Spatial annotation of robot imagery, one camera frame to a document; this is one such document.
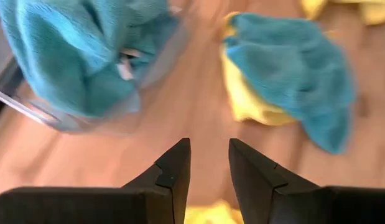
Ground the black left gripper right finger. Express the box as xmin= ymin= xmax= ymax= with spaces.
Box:
xmin=228 ymin=138 xmax=385 ymax=224

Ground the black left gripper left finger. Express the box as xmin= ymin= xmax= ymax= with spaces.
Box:
xmin=0 ymin=138 xmax=192 ymax=224

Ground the blue microfiber towel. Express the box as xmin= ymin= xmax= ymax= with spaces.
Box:
xmin=0 ymin=0 xmax=183 ymax=118
xmin=223 ymin=12 xmax=356 ymax=156

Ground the clear plastic basket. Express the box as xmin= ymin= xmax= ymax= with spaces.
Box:
xmin=0 ymin=0 xmax=193 ymax=133

